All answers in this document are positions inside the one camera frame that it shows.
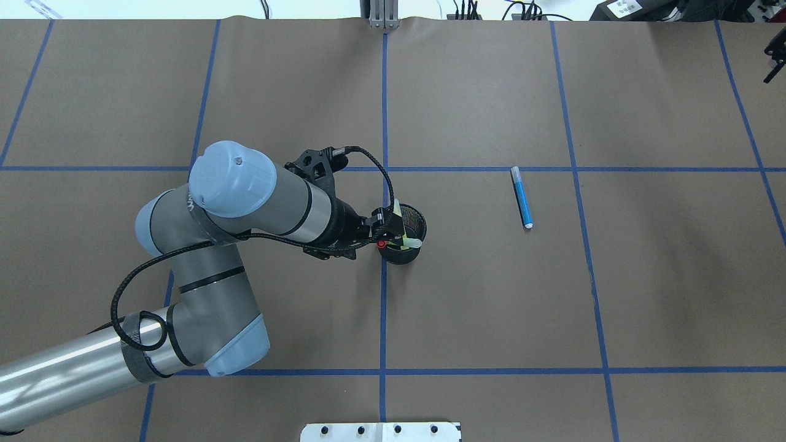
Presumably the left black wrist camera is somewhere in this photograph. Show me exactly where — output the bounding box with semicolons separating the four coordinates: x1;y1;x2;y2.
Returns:
284;147;349;196

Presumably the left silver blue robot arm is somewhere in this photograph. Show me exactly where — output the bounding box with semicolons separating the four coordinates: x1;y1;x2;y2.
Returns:
2;141;405;437

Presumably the left black camera cable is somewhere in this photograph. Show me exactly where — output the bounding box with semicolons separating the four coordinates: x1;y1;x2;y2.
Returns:
111;146;395;352

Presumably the blue marker pen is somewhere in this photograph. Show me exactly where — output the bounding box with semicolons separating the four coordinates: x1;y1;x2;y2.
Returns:
510;167;534;230

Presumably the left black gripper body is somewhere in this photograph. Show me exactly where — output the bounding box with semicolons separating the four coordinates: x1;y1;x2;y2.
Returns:
329;200;373;248

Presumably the black mesh pen cup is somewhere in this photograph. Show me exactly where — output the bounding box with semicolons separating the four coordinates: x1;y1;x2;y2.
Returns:
379;204;427;265

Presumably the white camera stand column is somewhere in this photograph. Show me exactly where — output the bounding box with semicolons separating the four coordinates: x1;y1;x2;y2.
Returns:
300;422;462;441

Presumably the aluminium frame post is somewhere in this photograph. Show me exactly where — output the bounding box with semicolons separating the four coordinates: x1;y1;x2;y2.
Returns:
362;0;400;30

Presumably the green highlighter pen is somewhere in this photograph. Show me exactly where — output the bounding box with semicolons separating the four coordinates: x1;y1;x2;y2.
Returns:
388;237;423;251

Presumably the black box white label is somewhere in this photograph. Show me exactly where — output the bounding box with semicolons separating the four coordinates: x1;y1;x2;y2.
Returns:
589;1;679;21

